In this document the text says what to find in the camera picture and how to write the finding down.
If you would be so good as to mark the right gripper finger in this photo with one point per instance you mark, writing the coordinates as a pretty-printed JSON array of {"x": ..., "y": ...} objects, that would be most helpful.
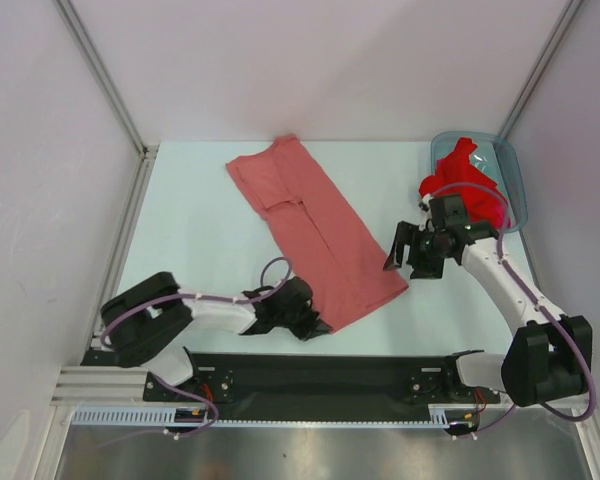
[
  {"x": 428, "y": 274},
  {"x": 403, "y": 237}
]

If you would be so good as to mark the right aluminium corner post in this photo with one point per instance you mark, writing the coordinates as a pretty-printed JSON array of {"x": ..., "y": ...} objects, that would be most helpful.
[{"x": 558, "y": 34}]

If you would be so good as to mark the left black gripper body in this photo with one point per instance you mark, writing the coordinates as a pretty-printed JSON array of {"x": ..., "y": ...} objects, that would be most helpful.
[{"x": 300, "y": 322}]

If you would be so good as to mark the bright red t shirt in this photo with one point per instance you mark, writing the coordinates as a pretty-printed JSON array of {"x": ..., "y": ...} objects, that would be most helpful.
[{"x": 456, "y": 175}]

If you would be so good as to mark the aluminium corner post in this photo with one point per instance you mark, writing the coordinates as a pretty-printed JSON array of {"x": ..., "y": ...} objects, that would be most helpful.
[
  {"x": 94, "y": 61},
  {"x": 558, "y": 34}
]

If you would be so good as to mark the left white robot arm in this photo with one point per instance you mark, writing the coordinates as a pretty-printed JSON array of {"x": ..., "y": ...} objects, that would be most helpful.
[{"x": 146, "y": 325}]

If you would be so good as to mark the grey slotted cable duct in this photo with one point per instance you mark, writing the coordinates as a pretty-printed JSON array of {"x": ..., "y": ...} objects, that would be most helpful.
[{"x": 180, "y": 420}]

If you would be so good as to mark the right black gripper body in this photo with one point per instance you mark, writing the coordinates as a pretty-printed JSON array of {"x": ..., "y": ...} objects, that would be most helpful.
[{"x": 426, "y": 245}]

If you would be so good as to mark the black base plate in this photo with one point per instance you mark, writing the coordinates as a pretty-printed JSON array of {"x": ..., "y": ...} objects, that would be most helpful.
[{"x": 344, "y": 411}]

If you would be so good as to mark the left aluminium corner post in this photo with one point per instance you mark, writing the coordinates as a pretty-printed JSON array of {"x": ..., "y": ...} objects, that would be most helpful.
[{"x": 94, "y": 61}]

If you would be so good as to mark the magenta pink garment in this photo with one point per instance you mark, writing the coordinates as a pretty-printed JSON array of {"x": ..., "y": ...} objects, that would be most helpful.
[{"x": 503, "y": 218}]

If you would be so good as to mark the salmon pink t shirt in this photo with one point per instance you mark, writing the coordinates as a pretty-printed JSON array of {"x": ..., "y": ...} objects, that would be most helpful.
[{"x": 314, "y": 225}]

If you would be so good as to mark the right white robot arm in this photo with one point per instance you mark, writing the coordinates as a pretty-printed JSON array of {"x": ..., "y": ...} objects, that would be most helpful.
[{"x": 549, "y": 357}]

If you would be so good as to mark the clear blue plastic bin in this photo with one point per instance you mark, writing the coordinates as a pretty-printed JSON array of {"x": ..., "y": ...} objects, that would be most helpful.
[{"x": 496, "y": 158}]

